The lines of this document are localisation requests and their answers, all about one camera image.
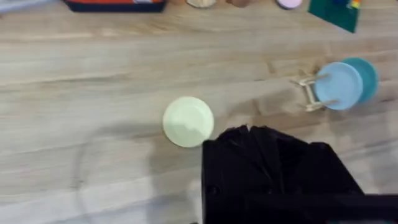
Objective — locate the pale green plate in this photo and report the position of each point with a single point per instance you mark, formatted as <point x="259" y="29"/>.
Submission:
<point x="188" y="122"/>

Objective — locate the green board with toy blocks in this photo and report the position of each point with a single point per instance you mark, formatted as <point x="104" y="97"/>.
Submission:
<point x="337" y="12"/>

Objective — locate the small wooden peg rack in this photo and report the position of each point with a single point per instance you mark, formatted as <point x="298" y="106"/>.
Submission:
<point x="310" y="93"/>

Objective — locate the beige round disc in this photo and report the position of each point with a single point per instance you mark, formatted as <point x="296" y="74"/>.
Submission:
<point x="201" y="2"/>

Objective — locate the pale grey flat object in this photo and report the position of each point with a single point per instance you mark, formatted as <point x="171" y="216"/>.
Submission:
<point x="18" y="4"/>

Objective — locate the orange and dark box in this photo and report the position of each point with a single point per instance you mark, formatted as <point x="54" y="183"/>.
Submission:
<point x="115" y="4"/>

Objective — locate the light blue plate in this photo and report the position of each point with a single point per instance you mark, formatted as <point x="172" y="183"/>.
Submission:
<point x="339" y="86"/>

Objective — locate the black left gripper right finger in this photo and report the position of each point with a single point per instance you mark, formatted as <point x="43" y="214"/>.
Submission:
<point x="308" y="171"/>

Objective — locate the pink round disc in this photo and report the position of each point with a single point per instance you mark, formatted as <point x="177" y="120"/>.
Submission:
<point x="289" y="3"/>

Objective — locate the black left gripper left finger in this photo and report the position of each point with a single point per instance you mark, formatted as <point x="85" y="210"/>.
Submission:
<point x="230" y="174"/>

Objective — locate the teal plate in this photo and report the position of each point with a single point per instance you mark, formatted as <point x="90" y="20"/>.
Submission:
<point x="369" y="77"/>

